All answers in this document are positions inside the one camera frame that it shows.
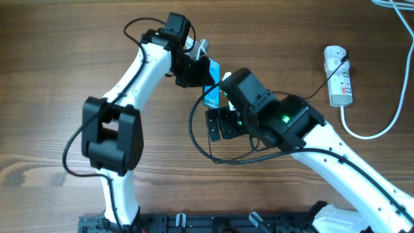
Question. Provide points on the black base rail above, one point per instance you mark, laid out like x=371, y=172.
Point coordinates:
x=272, y=222

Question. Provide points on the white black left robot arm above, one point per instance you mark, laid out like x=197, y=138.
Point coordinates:
x=112, y=138

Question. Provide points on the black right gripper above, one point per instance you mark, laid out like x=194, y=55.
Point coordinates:
x=230, y=130

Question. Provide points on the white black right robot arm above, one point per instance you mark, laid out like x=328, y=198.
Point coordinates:
x=298, y=129

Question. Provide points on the white power strip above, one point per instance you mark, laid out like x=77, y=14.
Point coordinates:
x=337, y=67

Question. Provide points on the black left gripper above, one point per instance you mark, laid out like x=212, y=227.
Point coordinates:
x=201, y=74

